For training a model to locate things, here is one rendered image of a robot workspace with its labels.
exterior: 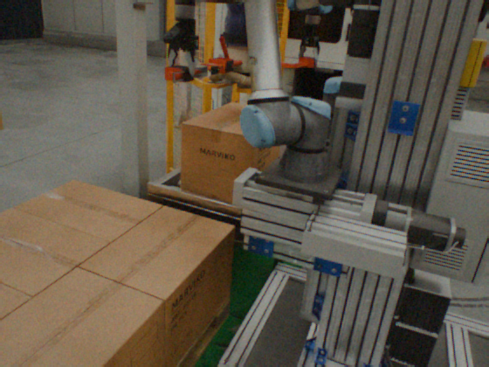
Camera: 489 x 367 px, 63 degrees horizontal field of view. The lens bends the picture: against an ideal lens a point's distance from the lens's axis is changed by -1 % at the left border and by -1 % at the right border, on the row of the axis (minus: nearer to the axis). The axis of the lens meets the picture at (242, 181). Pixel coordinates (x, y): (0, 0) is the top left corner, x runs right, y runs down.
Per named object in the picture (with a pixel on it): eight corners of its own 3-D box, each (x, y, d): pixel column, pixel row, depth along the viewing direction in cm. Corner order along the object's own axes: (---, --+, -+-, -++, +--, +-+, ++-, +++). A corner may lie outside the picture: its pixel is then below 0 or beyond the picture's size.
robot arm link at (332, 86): (315, 107, 166) (320, 73, 161) (345, 107, 170) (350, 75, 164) (327, 114, 156) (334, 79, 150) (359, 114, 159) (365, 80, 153)
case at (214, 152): (227, 162, 265) (231, 101, 249) (285, 175, 252) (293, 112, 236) (180, 195, 214) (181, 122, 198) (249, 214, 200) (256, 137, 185)
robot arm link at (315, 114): (334, 147, 118) (342, 101, 113) (299, 152, 112) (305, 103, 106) (308, 135, 127) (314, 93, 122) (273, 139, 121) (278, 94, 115)
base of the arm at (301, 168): (330, 170, 128) (335, 141, 124) (320, 187, 115) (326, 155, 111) (285, 161, 133) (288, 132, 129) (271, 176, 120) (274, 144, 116)
